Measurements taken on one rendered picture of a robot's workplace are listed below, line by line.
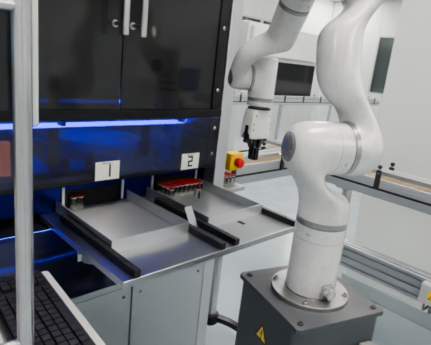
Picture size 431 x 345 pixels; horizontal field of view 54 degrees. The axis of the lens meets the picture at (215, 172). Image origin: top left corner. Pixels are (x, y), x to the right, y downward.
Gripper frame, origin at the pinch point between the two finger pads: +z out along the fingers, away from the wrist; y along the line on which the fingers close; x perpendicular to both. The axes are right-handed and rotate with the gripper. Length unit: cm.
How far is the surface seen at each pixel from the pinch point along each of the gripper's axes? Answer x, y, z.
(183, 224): 1.9, 29.9, 18.9
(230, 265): -90, -99, 109
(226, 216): 1.9, 11.9, 19.8
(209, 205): -12.4, 5.7, 21.7
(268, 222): 9.1, -1.7, 22.1
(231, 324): -31, -38, 99
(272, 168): -35, -58, 20
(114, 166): -23.9, 38.3, 6.9
